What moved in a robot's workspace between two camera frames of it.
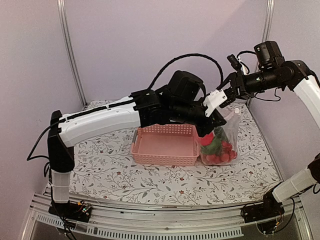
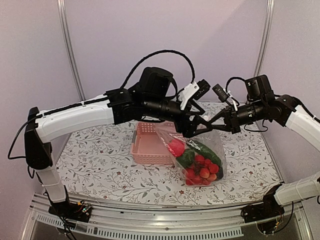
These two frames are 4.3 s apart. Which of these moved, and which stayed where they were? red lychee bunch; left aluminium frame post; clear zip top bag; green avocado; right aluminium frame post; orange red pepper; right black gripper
Moved: green avocado; clear zip top bag; right black gripper; orange red pepper; red lychee bunch
Stayed: right aluminium frame post; left aluminium frame post
